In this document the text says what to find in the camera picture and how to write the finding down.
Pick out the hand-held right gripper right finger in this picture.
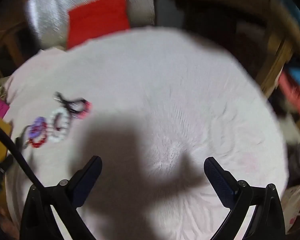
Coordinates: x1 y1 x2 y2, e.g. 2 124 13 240
204 157 287 240

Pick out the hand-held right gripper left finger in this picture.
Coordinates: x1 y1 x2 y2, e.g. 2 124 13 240
20 156 102 240

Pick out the black scrunchie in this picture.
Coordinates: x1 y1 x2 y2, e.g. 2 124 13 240
16 125 33 151

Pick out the purple bead bracelet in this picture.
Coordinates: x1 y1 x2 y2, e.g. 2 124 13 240
29 117 48 138

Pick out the white paper bag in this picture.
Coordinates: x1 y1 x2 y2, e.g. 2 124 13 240
281 177 300 236

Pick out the red cloth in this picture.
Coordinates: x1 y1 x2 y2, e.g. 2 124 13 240
277 71 300 120

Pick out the wooden chair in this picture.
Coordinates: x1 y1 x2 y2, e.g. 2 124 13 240
0 0 49 78

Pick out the wooden shelf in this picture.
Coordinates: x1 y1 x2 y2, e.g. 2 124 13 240
157 0 300 98

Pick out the red cushion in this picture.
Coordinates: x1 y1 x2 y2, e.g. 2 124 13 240
66 0 130 50

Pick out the silver foil mat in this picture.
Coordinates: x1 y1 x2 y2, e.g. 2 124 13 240
27 0 156 51

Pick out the black cable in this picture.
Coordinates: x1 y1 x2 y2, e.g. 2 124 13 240
0 119 46 189

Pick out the red bracelet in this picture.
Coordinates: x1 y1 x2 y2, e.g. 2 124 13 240
29 126 50 148

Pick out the white bead bracelet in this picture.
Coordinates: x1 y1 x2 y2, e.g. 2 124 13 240
49 107 72 142

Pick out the black and pink bracelet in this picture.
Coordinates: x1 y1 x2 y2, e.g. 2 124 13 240
55 92 93 119

